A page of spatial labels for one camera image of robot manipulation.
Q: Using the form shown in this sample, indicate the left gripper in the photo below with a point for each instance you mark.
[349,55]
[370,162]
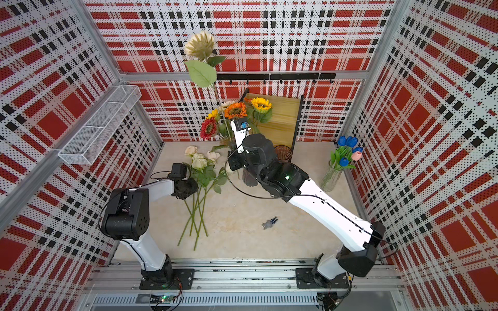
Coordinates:
[194,187]

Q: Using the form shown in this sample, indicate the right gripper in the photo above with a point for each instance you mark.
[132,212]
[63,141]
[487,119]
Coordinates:
[235,163]

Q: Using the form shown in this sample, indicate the white rose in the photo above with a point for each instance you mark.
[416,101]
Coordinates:
[210,180]

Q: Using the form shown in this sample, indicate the orange flower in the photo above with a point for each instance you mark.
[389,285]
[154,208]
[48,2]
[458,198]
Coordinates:
[236,110]

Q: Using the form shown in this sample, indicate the yellow flower back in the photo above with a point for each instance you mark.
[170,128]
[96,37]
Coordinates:
[214,115]

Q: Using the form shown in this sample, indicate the pink tulip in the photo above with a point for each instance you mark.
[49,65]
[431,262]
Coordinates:
[355,156]

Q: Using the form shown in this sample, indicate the beige daisy flower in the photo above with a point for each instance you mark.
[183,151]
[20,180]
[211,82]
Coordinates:
[203,61]

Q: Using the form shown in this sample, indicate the cream rose flower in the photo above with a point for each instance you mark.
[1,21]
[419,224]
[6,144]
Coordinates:
[224,105]

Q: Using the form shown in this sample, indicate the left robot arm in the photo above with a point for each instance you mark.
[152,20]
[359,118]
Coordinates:
[126,219]

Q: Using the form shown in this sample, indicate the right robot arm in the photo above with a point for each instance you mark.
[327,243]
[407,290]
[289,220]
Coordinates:
[290,183]

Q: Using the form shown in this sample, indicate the brown ribbed glass vase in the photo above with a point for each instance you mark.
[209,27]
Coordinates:
[284,153]

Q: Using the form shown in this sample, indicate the bamboo two-tier shelf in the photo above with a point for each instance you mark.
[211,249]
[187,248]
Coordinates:
[280,124]

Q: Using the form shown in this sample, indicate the pale pink rose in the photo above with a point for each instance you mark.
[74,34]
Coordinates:
[213,156]

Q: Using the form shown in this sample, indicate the clear glass vase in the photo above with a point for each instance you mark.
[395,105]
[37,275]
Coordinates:
[331,177]

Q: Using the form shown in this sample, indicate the black hook rail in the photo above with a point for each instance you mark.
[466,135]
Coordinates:
[275,76]

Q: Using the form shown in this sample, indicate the white wire wall basket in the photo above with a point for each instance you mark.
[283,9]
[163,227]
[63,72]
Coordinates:
[89,141]

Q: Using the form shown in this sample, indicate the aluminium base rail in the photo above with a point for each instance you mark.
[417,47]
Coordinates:
[242,284]

